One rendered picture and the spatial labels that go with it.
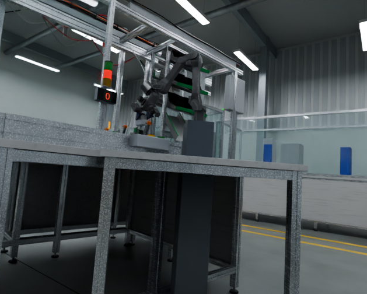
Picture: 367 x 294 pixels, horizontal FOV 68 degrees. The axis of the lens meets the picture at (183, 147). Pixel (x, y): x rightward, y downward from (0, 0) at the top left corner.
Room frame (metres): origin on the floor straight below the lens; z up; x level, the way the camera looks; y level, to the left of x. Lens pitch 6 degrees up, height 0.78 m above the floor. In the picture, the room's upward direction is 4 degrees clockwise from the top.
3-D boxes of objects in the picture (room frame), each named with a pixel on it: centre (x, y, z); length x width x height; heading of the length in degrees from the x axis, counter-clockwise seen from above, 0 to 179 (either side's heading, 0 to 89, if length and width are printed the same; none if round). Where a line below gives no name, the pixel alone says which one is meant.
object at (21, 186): (3.08, 0.62, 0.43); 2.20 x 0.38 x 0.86; 134
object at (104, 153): (1.48, -0.07, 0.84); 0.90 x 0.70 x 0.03; 98
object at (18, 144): (1.92, 0.57, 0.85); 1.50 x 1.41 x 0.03; 134
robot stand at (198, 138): (1.43, -0.07, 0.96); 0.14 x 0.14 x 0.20; 8
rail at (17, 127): (1.30, 0.35, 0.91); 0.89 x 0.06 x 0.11; 134
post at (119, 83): (2.69, 0.70, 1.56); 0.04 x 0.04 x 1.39; 44
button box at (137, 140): (1.39, 0.17, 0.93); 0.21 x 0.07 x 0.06; 134
